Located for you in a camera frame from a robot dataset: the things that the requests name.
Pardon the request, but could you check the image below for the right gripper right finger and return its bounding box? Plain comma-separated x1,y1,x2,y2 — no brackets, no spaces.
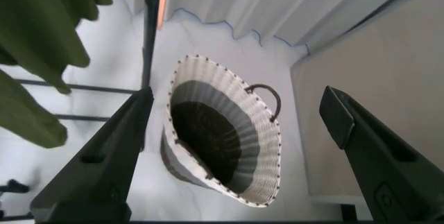
318,85,444,222

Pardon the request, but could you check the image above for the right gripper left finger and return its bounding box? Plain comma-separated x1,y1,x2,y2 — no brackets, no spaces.
29,86,155,222

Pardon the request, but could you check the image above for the green printed t-shirt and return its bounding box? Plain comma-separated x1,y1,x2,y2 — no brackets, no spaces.
0,0,114,149

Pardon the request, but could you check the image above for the white laundry basket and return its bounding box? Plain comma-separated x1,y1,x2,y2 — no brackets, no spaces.
159,53,282,208

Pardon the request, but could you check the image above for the black clothes rack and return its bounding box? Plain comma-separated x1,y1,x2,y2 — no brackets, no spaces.
0,0,161,222

